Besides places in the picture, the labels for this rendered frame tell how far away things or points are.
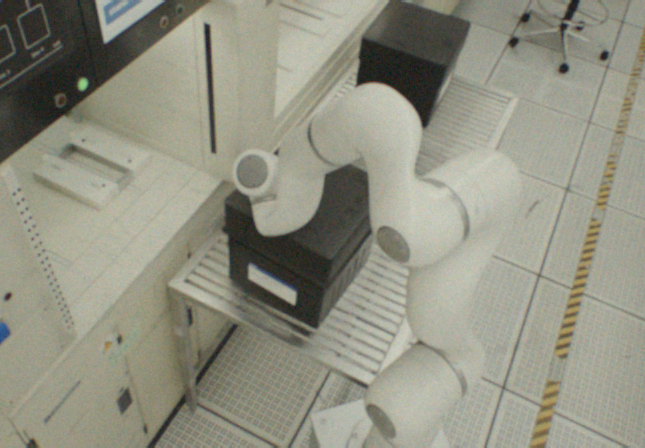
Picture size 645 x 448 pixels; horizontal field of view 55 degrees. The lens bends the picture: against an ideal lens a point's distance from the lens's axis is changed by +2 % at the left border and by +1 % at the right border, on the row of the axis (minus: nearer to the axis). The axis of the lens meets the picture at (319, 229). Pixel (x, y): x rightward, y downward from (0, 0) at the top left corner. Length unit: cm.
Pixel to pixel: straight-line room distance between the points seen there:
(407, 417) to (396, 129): 47
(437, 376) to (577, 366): 165
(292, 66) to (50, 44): 117
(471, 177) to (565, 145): 276
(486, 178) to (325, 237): 60
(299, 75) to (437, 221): 138
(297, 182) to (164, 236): 63
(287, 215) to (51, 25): 45
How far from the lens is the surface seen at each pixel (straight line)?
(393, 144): 78
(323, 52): 218
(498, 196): 81
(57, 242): 161
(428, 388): 104
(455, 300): 89
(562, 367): 263
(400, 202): 73
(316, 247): 131
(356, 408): 146
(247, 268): 152
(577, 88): 400
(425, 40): 206
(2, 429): 140
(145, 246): 156
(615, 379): 271
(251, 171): 110
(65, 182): 170
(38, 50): 101
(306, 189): 103
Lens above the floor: 208
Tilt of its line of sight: 50 degrees down
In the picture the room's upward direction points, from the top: 9 degrees clockwise
